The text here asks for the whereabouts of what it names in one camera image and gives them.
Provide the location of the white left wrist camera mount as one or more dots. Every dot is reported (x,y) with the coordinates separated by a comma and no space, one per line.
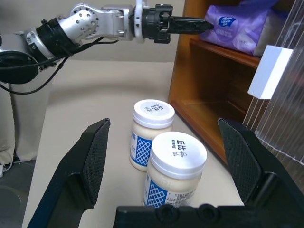
(137,26)

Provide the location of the ribbed clear sliding door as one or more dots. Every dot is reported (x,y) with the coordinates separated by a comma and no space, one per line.
(285,118)

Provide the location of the brown wooden cabinet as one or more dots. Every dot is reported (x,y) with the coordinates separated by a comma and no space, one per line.
(213,99)

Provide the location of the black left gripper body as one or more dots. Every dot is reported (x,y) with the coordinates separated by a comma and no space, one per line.
(152,23)

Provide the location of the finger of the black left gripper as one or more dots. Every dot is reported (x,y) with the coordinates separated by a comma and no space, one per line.
(185,19)
(187,28)

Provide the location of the purple tissue pack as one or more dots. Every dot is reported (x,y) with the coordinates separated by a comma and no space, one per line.
(237,26)

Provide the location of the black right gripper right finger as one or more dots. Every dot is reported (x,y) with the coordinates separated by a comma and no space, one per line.
(249,166)

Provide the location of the white lidded mayonnaise jar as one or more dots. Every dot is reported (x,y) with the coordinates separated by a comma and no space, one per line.
(152,114)
(178,156)

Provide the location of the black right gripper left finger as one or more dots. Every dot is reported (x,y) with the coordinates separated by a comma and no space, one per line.
(71,180)

